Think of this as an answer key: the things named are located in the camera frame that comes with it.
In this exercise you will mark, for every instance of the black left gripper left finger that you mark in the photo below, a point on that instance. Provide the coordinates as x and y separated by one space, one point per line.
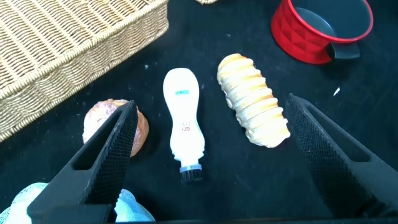
102 161

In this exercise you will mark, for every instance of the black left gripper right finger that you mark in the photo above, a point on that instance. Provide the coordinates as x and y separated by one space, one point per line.
342 174

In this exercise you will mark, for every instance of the brown crusty round bun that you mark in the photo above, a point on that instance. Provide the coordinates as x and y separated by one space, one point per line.
99 115

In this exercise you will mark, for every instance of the small white paper scrap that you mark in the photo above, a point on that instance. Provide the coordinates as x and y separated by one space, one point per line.
336 91

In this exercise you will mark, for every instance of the white handheld brush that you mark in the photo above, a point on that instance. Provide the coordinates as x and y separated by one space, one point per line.
183 118

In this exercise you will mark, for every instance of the light blue bath pouf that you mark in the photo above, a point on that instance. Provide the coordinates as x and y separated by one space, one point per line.
15 208

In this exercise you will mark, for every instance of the long striped bread roll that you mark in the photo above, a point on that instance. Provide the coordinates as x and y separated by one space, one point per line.
252 99

